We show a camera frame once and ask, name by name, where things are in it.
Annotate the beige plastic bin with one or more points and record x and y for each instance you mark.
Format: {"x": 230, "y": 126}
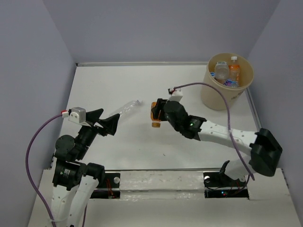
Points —
{"x": 213, "y": 99}

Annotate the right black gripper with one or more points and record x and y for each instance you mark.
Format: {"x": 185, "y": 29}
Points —
{"x": 160, "y": 104}

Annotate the green label water bottle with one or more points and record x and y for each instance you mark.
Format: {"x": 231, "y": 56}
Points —
{"x": 221, "y": 71}

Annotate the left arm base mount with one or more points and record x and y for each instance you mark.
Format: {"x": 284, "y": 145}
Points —
{"x": 109, "y": 188}

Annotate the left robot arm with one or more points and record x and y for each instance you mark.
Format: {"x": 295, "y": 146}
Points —
{"x": 74, "y": 182}

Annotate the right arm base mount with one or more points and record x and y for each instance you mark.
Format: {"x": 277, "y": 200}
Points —
{"x": 220, "y": 186}

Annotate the blue cap water bottle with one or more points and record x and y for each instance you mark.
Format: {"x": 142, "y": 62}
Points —
{"x": 231, "y": 83}

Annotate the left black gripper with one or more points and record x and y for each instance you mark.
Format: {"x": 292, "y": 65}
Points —
{"x": 110, "y": 123}

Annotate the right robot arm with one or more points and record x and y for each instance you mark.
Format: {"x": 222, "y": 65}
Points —
{"x": 258, "y": 152}

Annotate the orange juice bottle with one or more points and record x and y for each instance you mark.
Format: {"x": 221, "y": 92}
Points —
{"x": 155, "y": 115}

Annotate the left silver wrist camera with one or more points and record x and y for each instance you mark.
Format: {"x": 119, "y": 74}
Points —
{"x": 77, "y": 115}

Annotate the clear crushed bottle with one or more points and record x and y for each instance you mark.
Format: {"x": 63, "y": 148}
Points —
{"x": 128, "y": 110}

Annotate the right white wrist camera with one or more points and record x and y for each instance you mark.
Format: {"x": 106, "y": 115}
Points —
{"x": 175, "y": 94}

